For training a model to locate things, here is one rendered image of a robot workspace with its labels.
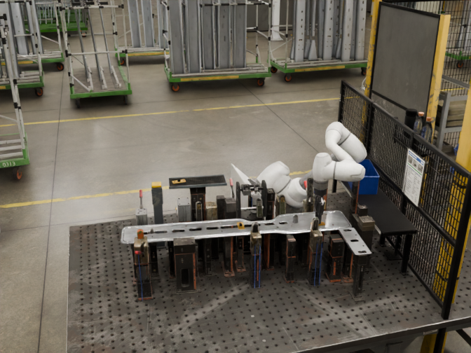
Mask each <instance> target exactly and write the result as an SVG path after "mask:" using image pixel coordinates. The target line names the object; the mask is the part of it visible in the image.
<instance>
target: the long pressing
mask: <svg viewBox="0 0 471 353"><path fill-rule="evenodd" d="M295 214H296V215H297V216H298V217H299V220H298V223H293V217H294V215H295ZM295 214H280V215H278V216H276V217H275V218H274V219H272V220H266V221H257V222H258V224H260V226H259V228H258V230H259V232H260V234H269V233H281V234H286V235H289V234H299V233H310V229H311V224H310V223H312V219H313V217H315V212H306V213H295ZM326 214H327V215H326ZM237 222H243V224H244V225H251V224H252V222H253V221H247V220H245V219H221V220H211V221H192V222H183V223H164V224H153V225H144V226H127V227H124V228H123V229H122V231H121V243H122V244H134V238H135V237H137V230H138V229H142V230H143V231H144V233H147V232H149V233H150V234H148V235H144V236H147V239H148V243H152V242H169V241H173V238H183V237H194V238H195V240H197V239H206V238H216V237H233V236H242V235H250V231H251V230H252V227H245V229H242V230H239V229H238V228H224V229H221V227H223V226H237ZM279 222H287V224H279ZM321 222H324V223H325V225H323V226H318V228H319V229H320V231H321V232H325V231H335V230H339V229H340V228H352V225H351V224H350V222H349V221H348V219H347V218H346V217H345V215H344V214H343V212H341V211H339V210H334V211H324V212H323V215H322V220H321ZM265 223H273V224H274V225H269V226H266V225H265ZM213 227H218V228H219V229H214V230H207V228H213ZM277 227H278V228H277ZM152 228H153V231H154V233H151V232H150V230H151V229H152ZM195 228H201V229H202V230H196V231H190V229H195ZM173 230H184V232H177V233H173V232H172V231H173ZM158 231H167V233H159V234H155V232H158Z"/></svg>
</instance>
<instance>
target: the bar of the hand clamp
mask: <svg viewBox="0 0 471 353"><path fill-rule="evenodd" d="M309 198H311V201H312V202H311V204H313V177H307V201H308V199H309ZM307 205H308V204H307Z"/></svg>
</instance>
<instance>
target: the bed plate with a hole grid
mask: <svg viewBox="0 0 471 353"><path fill-rule="evenodd" d="M350 202H351V196H350V195H349V194H348V192H347V191H344V192H342V193H340V192H338V193H328V194H327V208H326V211H334V210H339V211H341V212H343V214H344V215H345V217H346V218H347V219H348V220H349V213H350ZM136 225H137V221H136V219H126V220H119V221H108V222H102V223H91V224H85V225H81V226H70V227H69V257H68V287H67V346H66V353H324V352H330V351H334V350H338V349H344V348H348V347H354V346H358V345H364V344H368V343H372V342H378V341H382V340H388V339H392V338H398V337H402V336H406V335H412V334H416V333H422V332H426V331H432V330H436V329H440V328H446V327H450V326H456V325H460V324H466V323H470V322H471V251H470V250H468V249H466V248H465V253H464V257H463V263H462V267H461V271H460V277H459V280H458V286H457V290H456V296H455V300H454V303H452V304H451V310H450V313H449V319H446V320H443V319H442V317H441V312H442V309H441V307H440V306H439V305H438V304H437V303H436V301H435V300H434V299H433V297H432V296H431V295H430V294H429V293H428V291H427V290H426V289H425V287H424V286H423V285H422V284H421V282H420V281H419V280H418V278H417V277H416V276H415V274H414V273H413V272H412V271H411V270H410V268H409V267H408V266H407V272H408V274H409V275H405V276H403V275H402V274H401V272H400V271H399V270H398V269H399V268H401V265H402V260H395V261H389V260H388V258H387V257H386V255H385V254H384V251H394V250H395V249H394V248H393V247H392V245H391V244H390V243H389V241H387V239H385V244H386V245H387V246H386V247H381V246H380V244H379V243H378V242H377V241H379V240H380V234H379V232H378V231H377V230H376V229H375V228H374V233H373V239H372V245H371V256H370V262H369V268H368V269H369V272H365V273H364V280H363V287H362V295H363V297H364V299H365V301H360V302H355V301H354V300H353V298H352V296H351V294H350V293H349V290H350V289H353V282H352V283H344V282H343V280H342V279H341V282H337V283H334V282H329V280H328V279H326V278H327V277H325V275H324V274H325V273H326V272H327V261H328V260H329V256H328V253H329V252H328V246H329V235H330V232H331V231H325V233H324V244H323V248H322V257H321V267H320V285H319V286H318V285H317V286H312V287H308V286H307V285H309V282H308V280H307V279H306V278H305V277H306V275H307V274H308V268H301V266H300V264H299V262H298V261H297V262H298V265H294V281H295V282H296V284H295V283H291V284H290V283H286V282H285V281H284V280H283V278H282V276H284V274H285V267H286V263H285V265H281V264H280V262H279V255H280V252H274V268H275V270H268V271H267V270H266V267H265V265H264V261H263V259H264V253H262V257H261V283H263V288H261V289H253V288H250V287H251V286H250V285H249V283H248V282H247V279H248V278H249V277H250V259H251V254H245V255H243V263H244V265H245V269H246V272H237V269H236V264H235V260H237V256H233V270H234V273H235V277H225V276H224V271H223V268H222V264H221V262H222V261H223V260H224V252H220V253H219V260H218V261H215V260H213V261H211V263H215V267H216V271H217V276H212V277H199V273H198V276H197V277H196V282H201V286H202V292H201V293H186V294H178V295H172V294H171V285H173V284H177V282H168V266H169V265H170V264H169V253H168V242H166V247H167V248H164V249H157V255H158V269H160V270H161V279H160V280H151V286H152V288H153V289H154V290H155V293H154V294H152V298H153V300H143V301H140V300H139V301H138V303H137V298H138V293H137V292H138V289H137V285H133V273H134V265H133V257H132V249H131V244H122V243H121V231H122V229H123V228H124V227H127V226H136ZM196 257H197V271H198V265H199V264H203V261H200V262H198V246H196Z"/></svg>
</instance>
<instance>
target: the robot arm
mask: <svg viewBox="0 0 471 353"><path fill-rule="evenodd" d="M325 143H326V147H327V148H328V150H329V151H330V152H331V153H332V154H331V155H329V154H328V153H319V154H317V155H316V157H315V159H314V163H313V169H312V170H311V171H310V172H309V173H307V174H306V175H305V176H303V177H302V178H295V179H291V178H290V177H289V174H290V171H289V168H288V166H286V165H285V164H284V163H282V162H280V161H278V162H274V163H273V164H271V165H269V166H268V167H267V168H266V169H265V170H264V171H263V172H262V173H261V174H260V175H259V176H258V177H257V178H256V179H255V180H252V179H248V181H249V182H250V183H251V184H252V185H253V184H260V185H261V181H262V180H265V182H266V185H267V188H273V190H274V191H275V193H277V194H278V195H279V196H280V195H284V196H285V200H286V203H287V204H288V205H290V206H291V207H294V208H296V209H301V208H303V200H305V199H307V193H306V189H305V186H304V181H307V177H313V187H314V194H315V217H318V219H319V224H321V220H322V215H323V211H324V205H325V202H323V200H324V197H323V196H324V195H326V194H327V188H328V185H329V179H337V180H339V181H351V182H354V181H361V180H362V179H363V178H364V175H365V168H364V167H363V166H362V165H360V164H358V163H361V162H362V161H363V160H364V159H365V158H366V156H367V151H366V148H365V147H364V145H363V144H362V142H361V141H360V140H359V139H358V138H357V137H356V136H355V135H353V134H352V133H350V132H349V131H348V130H347V129H346V128H345V127H344V126H343V125H342V124H341V123H340V122H334V123H332V124H331V125H329V126H328V128H327V130H326V132H325ZM260 188H261V186H260Z"/></svg>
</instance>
